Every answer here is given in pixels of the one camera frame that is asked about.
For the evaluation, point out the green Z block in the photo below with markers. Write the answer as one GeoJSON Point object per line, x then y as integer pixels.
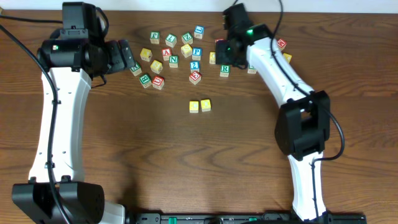
{"type": "Point", "coordinates": [187, 38]}

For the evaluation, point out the green R block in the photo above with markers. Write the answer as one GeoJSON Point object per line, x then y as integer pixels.
{"type": "Point", "coordinates": [224, 70]}

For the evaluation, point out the yellow S block left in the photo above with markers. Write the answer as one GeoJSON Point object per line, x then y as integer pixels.
{"type": "Point", "coordinates": [156, 66]}

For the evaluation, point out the yellow s block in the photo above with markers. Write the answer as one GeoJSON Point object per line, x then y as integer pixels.
{"type": "Point", "coordinates": [156, 66]}
{"type": "Point", "coordinates": [186, 50]}

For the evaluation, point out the yellow S block centre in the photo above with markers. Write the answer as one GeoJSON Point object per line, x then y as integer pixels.
{"type": "Point", "coordinates": [186, 50]}

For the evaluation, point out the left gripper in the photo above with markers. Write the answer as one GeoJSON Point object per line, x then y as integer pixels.
{"type": "Point", "coordinates": [125, 54]}

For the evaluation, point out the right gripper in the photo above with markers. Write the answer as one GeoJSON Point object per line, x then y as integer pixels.
{"type": "Point", "coordinates": [222, 53]}

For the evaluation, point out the yellow block far right upper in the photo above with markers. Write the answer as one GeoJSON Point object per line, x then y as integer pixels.
{"type": "Point", "coordinates": [288, 57]}

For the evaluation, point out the green 4 block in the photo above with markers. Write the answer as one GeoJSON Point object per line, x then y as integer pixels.
{"type": "Point", "coordinates": [251, 69]}

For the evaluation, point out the yellow O block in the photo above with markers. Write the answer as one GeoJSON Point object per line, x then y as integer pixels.
{"type": "Point", "coordinates": [205, 105]}
{"type": "Point", "coordinates": [212, 58]}

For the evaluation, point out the red A block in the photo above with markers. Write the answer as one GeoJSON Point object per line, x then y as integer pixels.
{"type": "Point", "coordinates": [166, 53]}

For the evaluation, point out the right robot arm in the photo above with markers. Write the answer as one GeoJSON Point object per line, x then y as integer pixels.
{"type": "Point", "coordinates": [302, 128]}

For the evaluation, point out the red U block lower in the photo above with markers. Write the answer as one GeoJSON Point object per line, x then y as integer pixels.
{"type": "Point", "coordinates": [158, 82]}

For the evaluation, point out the blue P block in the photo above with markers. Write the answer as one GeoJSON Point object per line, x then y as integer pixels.
{"type": "Point", "coordinates": [196, 53]}

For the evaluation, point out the green L block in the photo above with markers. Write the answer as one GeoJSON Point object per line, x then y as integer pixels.
{"type": "Point", "coordinates": [171, 40]}

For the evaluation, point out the blue 2 block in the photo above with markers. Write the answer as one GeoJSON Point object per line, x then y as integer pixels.
{"type": "Point", "coordinates": [194, 66]}

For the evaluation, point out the green A block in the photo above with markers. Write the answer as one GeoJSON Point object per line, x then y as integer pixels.
{"type": "Point", "coordinates": [136, 70]}

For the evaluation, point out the yellow K block left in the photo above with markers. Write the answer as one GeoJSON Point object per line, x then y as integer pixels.
{"type": "Point", "coordinates": [146, 54]}

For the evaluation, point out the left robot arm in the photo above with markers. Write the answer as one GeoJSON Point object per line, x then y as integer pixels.
{"type": "Point", "coordinates": [56, 190]}

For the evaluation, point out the red E block upper right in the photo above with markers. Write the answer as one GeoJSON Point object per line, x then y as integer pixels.
{"type": "Point", "coordinates": [281, 43]}

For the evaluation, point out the green N block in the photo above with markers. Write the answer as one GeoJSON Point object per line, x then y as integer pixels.
{"type": "Point", "coordinates": [173, 61]}

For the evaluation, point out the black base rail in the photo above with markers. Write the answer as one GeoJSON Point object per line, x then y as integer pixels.
{"type": "Point", "coordinates": [269, 217]}

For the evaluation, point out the blue block top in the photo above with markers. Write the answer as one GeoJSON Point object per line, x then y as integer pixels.
{"type": "Point", "coordinates": [199, 32]}

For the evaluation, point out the green B block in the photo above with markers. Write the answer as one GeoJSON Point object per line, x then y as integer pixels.
{"type": "Point", "coordinates": [145, 80]}

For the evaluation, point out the yellow C block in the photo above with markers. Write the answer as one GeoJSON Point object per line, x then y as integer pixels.
{"type": "Point", "coordinates": [194, 106]}

